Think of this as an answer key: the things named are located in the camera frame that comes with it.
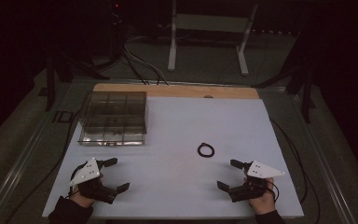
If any wooden table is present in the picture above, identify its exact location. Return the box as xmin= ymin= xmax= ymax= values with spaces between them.
xmin=92 ymin=82 xmax=260 ymax=100

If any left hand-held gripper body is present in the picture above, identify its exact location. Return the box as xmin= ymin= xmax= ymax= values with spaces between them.
xmin=69 ymin=157 xmax=119 ymax=205

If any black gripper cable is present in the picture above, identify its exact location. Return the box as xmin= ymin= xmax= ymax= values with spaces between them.
xmin=4 ymin=108 xmax=82 ymax=224
xmin=269 ymin=119 xmax=322 ymax=224

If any white table mat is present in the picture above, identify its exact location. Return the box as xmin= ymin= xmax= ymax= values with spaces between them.
xmin=41 ymin=96 xmax=305 ymax=219

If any person's left hand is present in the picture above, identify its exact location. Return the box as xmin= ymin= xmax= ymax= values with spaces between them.
xmin=74 ymin=186 xmax=96 ymax=208

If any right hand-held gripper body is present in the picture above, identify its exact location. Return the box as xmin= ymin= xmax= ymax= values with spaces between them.
xmin=228 ymin=160 xmax=285 ymax=203

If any black tripod stand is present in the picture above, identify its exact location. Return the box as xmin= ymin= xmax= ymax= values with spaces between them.
xmin=251 ymin=52 xmax=317 ymax=124
xmin=44 ymin=46 xmax=110 ymax=113

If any bundle of floor cables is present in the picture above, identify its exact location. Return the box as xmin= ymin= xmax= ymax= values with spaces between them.
xmin=121 ymin=36 xmax=170 ymax=86

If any metal frame rail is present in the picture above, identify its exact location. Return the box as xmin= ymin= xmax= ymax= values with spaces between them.
xmin=257 ymin=86 xmax=358 ymax=224
xmin=0 ymin=81 xmax=85 ymax=224

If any person's right hand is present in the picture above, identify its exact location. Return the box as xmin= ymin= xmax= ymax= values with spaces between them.
xmin=249 ymin=177 xmax=277 ymax=216

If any clear plastic compartment box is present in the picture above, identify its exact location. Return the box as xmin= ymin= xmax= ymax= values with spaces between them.
xmin=76 ymin=91 xmax=149 ymax=147

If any black hair tie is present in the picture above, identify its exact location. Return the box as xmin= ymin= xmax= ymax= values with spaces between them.
xmin=197 ymin=142 xmax=215 ymax=159

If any white metal stand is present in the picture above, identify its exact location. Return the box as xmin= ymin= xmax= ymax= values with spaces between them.
xmin=167 ymin=0 xmax=259 ymax=77

